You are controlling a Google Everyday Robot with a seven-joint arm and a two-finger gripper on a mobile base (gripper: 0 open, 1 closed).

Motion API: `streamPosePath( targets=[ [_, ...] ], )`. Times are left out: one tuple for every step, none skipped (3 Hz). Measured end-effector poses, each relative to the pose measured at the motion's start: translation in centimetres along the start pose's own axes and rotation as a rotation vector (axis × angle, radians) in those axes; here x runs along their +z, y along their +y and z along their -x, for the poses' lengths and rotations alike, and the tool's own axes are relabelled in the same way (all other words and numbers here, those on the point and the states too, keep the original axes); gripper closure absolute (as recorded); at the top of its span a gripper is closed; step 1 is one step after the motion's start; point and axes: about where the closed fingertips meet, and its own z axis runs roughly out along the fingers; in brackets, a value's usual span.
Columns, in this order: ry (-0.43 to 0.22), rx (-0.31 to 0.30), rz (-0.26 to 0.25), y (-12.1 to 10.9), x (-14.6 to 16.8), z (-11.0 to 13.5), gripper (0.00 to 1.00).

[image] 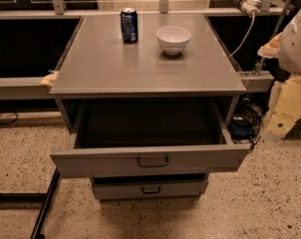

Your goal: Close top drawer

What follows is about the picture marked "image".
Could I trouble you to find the black cable left floor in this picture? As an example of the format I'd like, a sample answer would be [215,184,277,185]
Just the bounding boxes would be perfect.
[0,112,19,125]

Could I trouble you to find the grey lower drawer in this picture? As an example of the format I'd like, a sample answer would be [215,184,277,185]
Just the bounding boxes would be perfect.
[92,173,208,200]

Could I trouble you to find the grey drawer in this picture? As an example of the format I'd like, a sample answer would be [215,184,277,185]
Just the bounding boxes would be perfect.
[92,173,208,200]
[51,98,249,177]

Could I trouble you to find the grey side rail right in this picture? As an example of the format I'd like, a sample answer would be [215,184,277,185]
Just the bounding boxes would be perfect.
[238,71,274,93]

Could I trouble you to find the grey side rail left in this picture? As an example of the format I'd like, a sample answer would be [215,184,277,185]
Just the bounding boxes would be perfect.
[0,77,51,101]

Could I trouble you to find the grey top drawer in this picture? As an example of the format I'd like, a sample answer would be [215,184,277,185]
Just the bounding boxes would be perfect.
[51,98,249,177]

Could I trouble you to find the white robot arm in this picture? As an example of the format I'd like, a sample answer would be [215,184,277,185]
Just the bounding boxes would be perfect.
[257,9,301,75]

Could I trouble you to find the black cables on floor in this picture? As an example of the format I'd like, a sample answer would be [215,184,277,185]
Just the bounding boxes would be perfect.
[230,102,264,151]

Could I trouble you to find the grey cabinet desk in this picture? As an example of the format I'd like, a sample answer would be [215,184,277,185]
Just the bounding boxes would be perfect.
[48,13,247,201]

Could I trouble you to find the grey side rail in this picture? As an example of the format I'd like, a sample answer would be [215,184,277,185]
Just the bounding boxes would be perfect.
[0,77,51,101]
[238,71,274,93]

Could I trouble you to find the black floor frame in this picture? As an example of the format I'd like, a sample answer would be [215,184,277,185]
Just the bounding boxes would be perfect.
[0,170,60,239]

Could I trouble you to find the yellow foam padding block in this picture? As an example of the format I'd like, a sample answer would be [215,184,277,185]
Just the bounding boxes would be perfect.
[266,76,301,137]

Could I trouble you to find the white power strip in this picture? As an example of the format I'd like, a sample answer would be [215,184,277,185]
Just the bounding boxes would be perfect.
[232,0,260,15]

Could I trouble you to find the blue soda can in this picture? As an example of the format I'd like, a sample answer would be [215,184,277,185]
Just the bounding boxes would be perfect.
[121,7,139,44]

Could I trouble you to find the dark blue box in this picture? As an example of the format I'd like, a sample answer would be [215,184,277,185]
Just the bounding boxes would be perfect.
[228,119,255,139]

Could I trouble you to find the white ceramic bowl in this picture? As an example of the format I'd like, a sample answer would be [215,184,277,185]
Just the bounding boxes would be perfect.
[156,27,191,55]

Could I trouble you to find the yellow foam pad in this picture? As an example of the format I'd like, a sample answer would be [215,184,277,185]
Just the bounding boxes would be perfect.
[41,72,59,88]

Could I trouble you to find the white power cable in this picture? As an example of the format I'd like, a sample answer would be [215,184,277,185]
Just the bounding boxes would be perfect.
[227,12,257,59]

